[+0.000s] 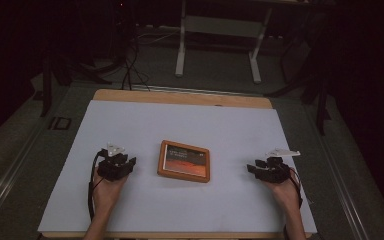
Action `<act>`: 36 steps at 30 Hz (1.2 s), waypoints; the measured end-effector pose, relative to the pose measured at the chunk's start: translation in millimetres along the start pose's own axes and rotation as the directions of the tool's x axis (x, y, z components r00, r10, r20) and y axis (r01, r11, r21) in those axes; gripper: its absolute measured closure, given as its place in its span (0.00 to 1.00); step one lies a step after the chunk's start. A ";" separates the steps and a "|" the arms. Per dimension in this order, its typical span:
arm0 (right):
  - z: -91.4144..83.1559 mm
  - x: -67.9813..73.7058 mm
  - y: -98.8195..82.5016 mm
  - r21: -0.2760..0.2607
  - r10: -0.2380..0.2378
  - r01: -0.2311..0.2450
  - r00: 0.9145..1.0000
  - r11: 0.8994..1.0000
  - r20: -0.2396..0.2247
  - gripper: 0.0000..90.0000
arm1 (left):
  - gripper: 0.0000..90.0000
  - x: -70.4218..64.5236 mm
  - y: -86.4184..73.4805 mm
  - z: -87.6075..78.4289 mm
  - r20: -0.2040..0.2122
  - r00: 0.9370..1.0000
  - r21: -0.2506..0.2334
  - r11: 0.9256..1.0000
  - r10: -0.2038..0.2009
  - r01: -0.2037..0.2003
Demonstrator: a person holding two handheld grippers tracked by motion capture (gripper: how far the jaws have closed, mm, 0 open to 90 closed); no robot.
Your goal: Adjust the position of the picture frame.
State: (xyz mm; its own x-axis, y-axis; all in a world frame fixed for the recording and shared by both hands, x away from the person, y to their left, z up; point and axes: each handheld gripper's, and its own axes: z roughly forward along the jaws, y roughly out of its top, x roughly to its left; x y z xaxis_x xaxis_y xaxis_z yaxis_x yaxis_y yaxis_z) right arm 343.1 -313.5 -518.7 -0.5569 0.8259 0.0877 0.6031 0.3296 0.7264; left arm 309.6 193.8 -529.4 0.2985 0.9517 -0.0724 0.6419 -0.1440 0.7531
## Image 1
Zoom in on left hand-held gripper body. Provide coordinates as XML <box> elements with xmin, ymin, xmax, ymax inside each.
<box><xmin>96</xmin><ymin>143</ymin><xmax>130</xmax><ymax>183</ymax></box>

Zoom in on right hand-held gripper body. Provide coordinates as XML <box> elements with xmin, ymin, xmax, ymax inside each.
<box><xmin>261</xmin><ymin>148</ymin><xmax>301</xmax><ymax>185</ymax></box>

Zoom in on wooden picture frame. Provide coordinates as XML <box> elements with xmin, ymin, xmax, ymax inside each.
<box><xmin>156</xmin><ymin>139</ymin><xmax>212</xmax><ymax>184</ymax></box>

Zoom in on person's left hand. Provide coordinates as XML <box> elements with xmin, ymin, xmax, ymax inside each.
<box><xmin>92</xmin><ymin>166</ymin><xmax>130</xmax><ymax>218</ymax></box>

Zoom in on person's right hand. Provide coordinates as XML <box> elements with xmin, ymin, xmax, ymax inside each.
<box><xmin>267</xmin><ymin>169</ymin><xmax>303</xmax><ymax>217</ymax></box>

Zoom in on black floor plate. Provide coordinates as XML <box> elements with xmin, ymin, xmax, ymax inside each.
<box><xmin>47</xmin><ymin>116</ymin><xmax>73</xmax><ymax>131</ymax></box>

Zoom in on black metal stand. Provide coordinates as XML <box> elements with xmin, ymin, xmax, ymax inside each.
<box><xmin>314</xmin><ymin>74</ymin><xmax>332</xmax><ymax>137</ymax></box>

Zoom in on black tripod legs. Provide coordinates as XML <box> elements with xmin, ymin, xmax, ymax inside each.
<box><xmin>51</xmin><ymin>54</ymin><xmax>128</xmax><ymax>85</ymax></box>

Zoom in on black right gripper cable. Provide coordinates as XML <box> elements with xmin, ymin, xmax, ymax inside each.
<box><xmin>287</xmin><ymin>167</ymin><xmax>305</xmax><ymax>210</ymax></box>

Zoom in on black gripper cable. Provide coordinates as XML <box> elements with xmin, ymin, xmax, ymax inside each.
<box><xmin>86</xmin><ymin>149</ymin><xmax>106</xmax><ymax>222</ymax></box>
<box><xmin>287</xmin><ymin>167</ymin><xmax>305</xmax><ymax>210</ymax></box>

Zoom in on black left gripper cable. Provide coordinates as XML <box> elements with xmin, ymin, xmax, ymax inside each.
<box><xmin>86</xmin><ymin>149</ymin><xmax>106</xmax><ymax>222</ymax></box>

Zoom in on silver floor rail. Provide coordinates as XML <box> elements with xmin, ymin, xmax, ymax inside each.
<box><xmin>0</xmin><ymin>124</ymin><xmax>49</xmax><ymax>223</ymax></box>
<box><xmin>306</xmin><ymin>105</ymin><xmax>372</xmax><ymax>240</ymax></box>

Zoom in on black floor cables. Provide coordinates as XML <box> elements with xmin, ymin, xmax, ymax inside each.
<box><xmin>120</xmin><ymin>31</ymin><xmax>152</xmax><ymax>92</ymax></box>

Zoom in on white metal stand frame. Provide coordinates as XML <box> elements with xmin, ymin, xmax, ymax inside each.
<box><xmin>174</xmin><ymin>0</ymin><xmax>274</xmax><ymax>85</ymax></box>

